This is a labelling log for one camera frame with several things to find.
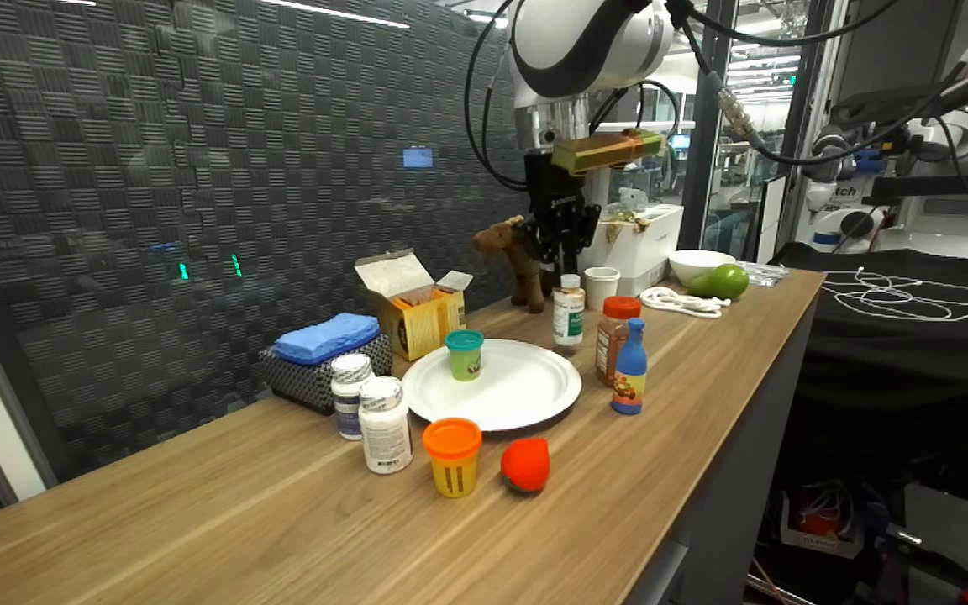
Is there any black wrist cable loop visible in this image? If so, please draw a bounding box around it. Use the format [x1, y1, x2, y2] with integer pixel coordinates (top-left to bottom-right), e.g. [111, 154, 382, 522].
[460, 0, 533, 196]

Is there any white pill bottle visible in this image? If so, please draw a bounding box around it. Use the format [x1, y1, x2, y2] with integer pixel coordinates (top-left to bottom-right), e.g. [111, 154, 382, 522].
[356, 373, 414, 478]

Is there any green mango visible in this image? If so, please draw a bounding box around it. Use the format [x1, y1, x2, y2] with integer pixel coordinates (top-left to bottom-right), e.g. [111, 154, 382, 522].
[682, 262, 754, 302]

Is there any orange red ball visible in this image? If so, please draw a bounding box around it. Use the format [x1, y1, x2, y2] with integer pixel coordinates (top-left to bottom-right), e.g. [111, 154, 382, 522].
[498, 432, 556, 496]

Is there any black covered table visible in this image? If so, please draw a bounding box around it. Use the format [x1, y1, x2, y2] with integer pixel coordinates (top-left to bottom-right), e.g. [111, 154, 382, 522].
[772, 239, 968, 451]

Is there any open yellow cardboard box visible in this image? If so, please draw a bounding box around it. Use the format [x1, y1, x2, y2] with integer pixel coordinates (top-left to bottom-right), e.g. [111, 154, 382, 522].
[350, 245, 476, 362]

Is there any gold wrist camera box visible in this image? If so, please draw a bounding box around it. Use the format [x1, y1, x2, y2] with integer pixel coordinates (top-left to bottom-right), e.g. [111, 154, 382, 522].
[547, 126, 666, 179]

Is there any blue bottle colourful label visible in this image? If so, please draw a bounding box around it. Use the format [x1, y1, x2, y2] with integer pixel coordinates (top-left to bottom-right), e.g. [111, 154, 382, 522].
[609, 315, 653, 421]

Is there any white paper cup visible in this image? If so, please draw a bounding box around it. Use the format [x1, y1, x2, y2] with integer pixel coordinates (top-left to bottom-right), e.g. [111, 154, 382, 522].
[582, 262, 626, 315]

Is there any white paper plate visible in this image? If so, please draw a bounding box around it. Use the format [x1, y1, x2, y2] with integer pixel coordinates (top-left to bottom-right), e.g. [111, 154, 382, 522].
[399, 337, 586, 437]

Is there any white bowl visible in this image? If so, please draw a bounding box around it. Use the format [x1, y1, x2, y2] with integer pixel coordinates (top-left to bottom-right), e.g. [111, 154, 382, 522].
[666, 245, 740, 290]

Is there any thin white cable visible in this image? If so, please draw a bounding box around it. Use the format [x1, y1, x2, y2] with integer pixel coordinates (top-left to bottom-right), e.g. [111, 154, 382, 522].
[823, 267, 968, 330]

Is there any orange lid spice jar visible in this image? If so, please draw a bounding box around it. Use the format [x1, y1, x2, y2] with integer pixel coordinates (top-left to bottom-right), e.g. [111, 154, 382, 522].
[596, 292, 647, 391]

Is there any white bottle green label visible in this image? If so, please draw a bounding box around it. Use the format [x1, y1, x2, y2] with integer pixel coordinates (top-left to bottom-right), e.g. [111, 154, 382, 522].
[551, 270, 593, 354]

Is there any red object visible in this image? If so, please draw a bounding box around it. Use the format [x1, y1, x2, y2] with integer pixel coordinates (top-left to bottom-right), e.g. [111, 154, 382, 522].
[783, 479, 867, 558]

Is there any blue sponge cloth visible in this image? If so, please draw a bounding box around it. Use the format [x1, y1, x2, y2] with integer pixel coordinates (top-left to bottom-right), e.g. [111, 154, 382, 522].
[271, 308, 382, 370]

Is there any dark monitor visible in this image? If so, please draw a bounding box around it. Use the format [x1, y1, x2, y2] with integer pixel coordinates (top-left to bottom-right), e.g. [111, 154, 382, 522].
[823, 0, 968, 121]

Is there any white lab equipment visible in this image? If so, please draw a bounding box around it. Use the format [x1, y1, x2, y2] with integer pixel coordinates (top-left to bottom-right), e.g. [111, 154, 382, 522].
[799, 112, 968, 262]

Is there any teal lid small tub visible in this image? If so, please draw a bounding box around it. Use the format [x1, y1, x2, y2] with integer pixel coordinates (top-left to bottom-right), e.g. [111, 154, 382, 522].
[445, 325, 486, 383]

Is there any brown plush moose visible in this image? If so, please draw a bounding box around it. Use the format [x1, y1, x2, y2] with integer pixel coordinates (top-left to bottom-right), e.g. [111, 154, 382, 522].
[470, 215, 566, 315]

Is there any white bottle blue label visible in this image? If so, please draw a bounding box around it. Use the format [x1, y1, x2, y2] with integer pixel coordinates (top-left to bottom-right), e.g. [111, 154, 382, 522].
[330, 348, 377, 442]

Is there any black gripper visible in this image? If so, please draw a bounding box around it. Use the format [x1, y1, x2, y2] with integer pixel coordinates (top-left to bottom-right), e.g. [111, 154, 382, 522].
[521, 147, 602, 280]

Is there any grey woven basket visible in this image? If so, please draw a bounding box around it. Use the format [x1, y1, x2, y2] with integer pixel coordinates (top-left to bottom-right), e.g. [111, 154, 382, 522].
[258, 333, 398, 418]

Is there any orange lid yellow tub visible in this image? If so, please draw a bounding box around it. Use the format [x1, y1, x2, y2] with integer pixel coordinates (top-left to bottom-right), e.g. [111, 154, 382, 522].
[421, 414, 486, 500]

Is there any white rope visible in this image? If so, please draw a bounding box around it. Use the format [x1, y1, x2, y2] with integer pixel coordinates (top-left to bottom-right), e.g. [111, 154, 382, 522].
[638, 281, 733, 321]

